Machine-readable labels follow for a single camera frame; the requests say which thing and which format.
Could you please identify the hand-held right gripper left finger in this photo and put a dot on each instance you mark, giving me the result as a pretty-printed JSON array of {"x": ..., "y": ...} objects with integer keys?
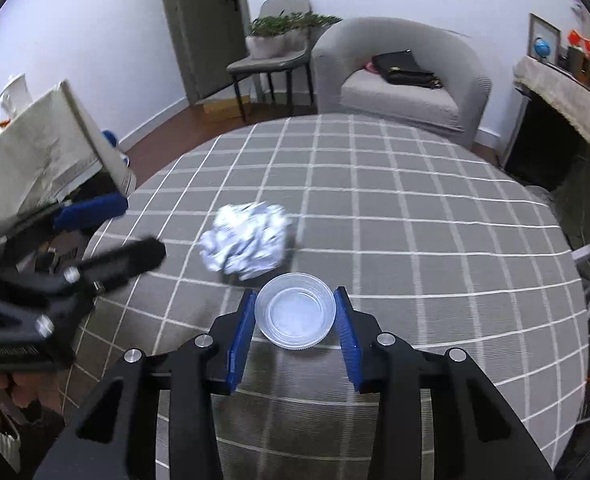
[{"x": 240, "y": 332}]

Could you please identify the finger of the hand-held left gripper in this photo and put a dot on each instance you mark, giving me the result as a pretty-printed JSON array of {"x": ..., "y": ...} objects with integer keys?
[
  {"x": 92, "y": 210},
  {"x": 125, "y": 260}
]

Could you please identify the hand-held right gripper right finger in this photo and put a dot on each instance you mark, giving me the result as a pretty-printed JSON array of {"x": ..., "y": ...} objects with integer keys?
[{"x": 347, "y": 335}]

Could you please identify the beige paper bag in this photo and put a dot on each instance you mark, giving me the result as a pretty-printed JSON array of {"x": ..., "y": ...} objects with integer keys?
[{"x": 40, "y": 150}]

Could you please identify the person's left forearm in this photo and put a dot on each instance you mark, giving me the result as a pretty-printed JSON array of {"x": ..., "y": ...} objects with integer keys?
[{"x": 5, "y": 445}]

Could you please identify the person's left hand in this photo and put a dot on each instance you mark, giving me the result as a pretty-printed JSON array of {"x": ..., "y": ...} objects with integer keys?
[{"x": 20, "y": 392}]

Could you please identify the blue plastic object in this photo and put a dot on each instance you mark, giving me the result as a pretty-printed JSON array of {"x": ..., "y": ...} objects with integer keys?
[{"x": 109, "y": 139}]

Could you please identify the crumpled white paper ball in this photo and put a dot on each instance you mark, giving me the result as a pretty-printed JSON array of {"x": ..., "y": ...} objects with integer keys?
[{"x": 245, "y": 240}]

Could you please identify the white pitcher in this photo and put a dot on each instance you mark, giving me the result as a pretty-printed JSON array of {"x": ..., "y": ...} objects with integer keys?
[{"x": 15, "y": 95}]

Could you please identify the dark grey door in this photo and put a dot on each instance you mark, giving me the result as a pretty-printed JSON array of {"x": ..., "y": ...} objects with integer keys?
[{"x": 200, "y": 35}]

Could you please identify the white planter with green plants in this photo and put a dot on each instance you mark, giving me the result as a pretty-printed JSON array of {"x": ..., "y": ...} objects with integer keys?
[{"x": 270, "y": 45}]

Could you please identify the grey armchair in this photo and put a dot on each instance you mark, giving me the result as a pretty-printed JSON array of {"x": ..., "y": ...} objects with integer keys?
[{"x": 425, "y": 105}]

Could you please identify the pink cloth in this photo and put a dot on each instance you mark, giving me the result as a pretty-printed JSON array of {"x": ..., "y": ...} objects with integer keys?
[{"x": 370, "y": 66}]

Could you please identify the black handbag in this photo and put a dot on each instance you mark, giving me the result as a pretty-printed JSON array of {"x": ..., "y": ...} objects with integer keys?
[{"x": 400, "y": 67}]

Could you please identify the grey dining chair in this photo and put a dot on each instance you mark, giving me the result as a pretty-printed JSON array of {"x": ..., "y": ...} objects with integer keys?
[{"x": 280, "y": 7}]

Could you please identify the beige fringed tablecloth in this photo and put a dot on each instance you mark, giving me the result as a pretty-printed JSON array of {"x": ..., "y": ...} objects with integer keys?
[{"x": 565, "y": 95}]

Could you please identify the small blue globe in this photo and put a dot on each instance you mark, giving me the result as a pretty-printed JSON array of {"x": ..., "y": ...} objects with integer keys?
[{"x": 542, "y": 47}]

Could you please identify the brown wooden box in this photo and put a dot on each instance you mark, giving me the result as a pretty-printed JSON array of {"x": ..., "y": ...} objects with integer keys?
[{"x": 587, "y": 67}]

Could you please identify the framed picture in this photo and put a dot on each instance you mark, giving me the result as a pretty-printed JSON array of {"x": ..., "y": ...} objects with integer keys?
[{"x": 550, "y": 27}]

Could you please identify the small red flags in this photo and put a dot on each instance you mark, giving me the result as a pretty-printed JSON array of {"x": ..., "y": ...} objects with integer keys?
[{"x": 580, "y": 40}]

